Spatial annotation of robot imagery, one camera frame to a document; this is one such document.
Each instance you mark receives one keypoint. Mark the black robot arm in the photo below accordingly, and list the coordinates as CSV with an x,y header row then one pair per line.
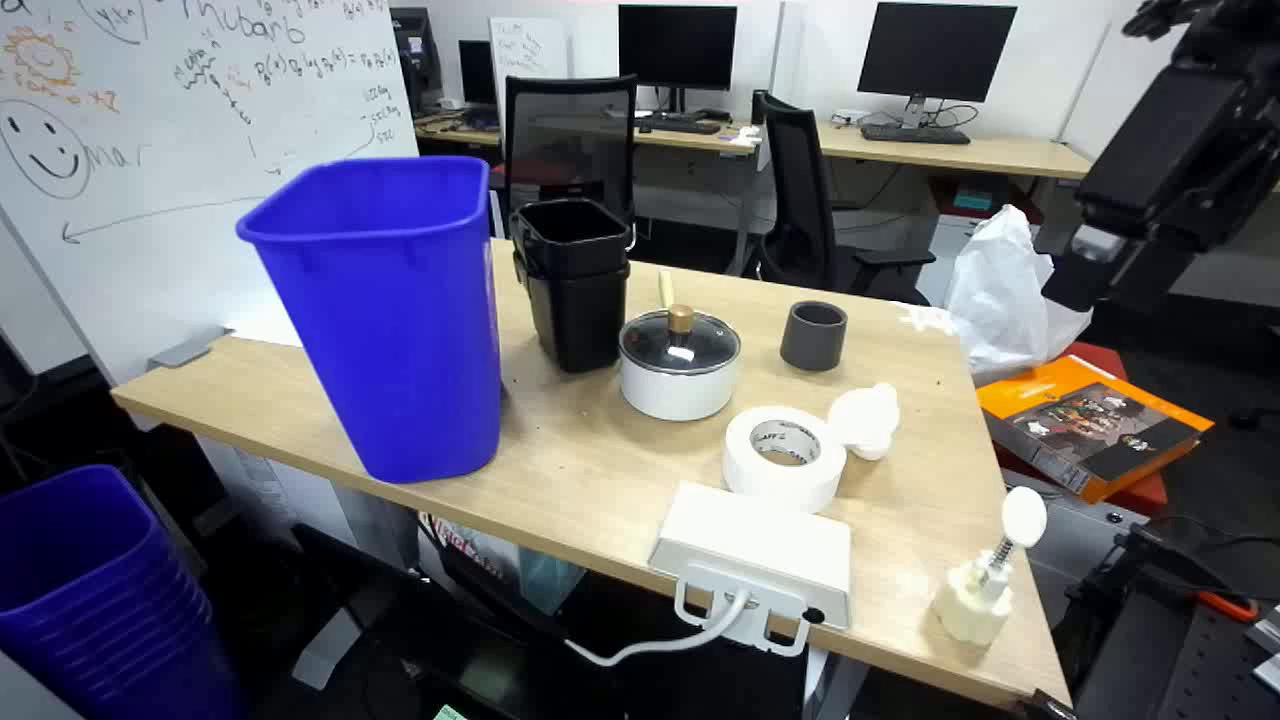
x,y
1191,162

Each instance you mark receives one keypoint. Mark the black plastic bin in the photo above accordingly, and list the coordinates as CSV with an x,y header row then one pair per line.
x,y
574,266

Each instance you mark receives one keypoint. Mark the large blue plastic bin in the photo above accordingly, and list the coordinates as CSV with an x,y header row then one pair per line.
x,y
385,279

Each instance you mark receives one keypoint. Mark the white pot with glass lid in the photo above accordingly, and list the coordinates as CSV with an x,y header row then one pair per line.
x,y
676,364

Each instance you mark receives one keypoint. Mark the white tape roll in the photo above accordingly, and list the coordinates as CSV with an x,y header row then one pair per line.
x,y
785,459

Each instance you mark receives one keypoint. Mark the dark grey cup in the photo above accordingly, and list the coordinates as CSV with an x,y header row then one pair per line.
x,y
814,332

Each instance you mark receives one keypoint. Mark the black mesh office chair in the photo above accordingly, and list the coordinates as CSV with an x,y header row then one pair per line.
x,y
568,138

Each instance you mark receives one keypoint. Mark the white power strip box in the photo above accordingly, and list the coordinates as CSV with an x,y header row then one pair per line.
x,y
789,561

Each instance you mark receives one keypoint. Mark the black computer monitor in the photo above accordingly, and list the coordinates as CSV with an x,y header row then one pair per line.
x,y
676,45
934,55

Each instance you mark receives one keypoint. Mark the black keyboard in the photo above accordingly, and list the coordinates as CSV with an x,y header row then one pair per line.
x,y
912,135

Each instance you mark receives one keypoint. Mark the white plastic bag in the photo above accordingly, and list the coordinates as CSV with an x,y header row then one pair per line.
x,y
997,304

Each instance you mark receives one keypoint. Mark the grey whiteboard eraser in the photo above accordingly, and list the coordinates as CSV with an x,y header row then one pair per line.
x,y
188,349

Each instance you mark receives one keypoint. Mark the orange and black book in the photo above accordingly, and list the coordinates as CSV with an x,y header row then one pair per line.
x,y
1088,431

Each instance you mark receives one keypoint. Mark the wooden back desk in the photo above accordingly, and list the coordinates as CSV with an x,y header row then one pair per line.
x,y
986,153

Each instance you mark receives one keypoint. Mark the whiteboard with drawings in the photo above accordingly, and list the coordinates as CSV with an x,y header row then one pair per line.
x,y
135,135

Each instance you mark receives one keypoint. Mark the stack of blue bins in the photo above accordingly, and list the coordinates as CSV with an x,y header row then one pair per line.
x,y
100,610

